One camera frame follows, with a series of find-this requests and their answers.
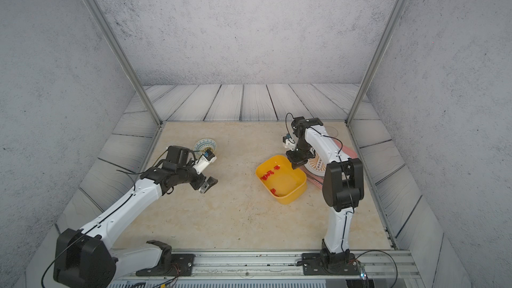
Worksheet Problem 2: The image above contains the yellow plastic storage box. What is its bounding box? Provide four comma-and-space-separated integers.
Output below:
255, 155, 307, 205

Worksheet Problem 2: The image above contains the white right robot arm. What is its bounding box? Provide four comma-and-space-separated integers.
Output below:
283, 117, 365, 271

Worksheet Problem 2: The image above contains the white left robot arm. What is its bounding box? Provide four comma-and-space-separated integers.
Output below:
53, 146, 217, 287

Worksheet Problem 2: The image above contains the round printed white plate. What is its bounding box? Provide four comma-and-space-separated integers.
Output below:
305, 153, 326, 178

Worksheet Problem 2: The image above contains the pink plastic tray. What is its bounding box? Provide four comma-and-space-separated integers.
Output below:
301, 143, 359, 190

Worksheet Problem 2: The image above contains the small patterned bowl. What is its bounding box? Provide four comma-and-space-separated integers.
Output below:
194, 138, 217, 153

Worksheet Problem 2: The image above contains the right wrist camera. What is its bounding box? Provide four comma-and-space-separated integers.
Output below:
282, 133, 295, 149

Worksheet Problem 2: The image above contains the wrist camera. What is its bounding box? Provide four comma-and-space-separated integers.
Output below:
282, 133, 295, 149
193, 149, 217, 175

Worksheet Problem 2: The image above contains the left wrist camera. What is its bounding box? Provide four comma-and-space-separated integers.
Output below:
193, 149, 217, 175

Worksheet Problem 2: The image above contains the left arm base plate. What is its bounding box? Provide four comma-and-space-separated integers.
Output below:
135, 253, 195, 277

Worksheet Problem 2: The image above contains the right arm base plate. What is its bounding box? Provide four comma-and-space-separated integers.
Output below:
296, 253, 361, 276

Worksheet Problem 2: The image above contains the aluminium front rail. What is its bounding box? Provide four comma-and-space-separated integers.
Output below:
120, 249, 424, 287

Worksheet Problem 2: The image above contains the aluminium corner post right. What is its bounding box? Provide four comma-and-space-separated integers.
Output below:
345, 0, 408, 127

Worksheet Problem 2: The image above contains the aluminium corner post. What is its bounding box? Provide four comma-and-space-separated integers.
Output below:
345, 0, 408, 127
82, 0, 163, 128

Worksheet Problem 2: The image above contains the aluminium corner post left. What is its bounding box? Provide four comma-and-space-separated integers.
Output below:
82, 0, 163, 128

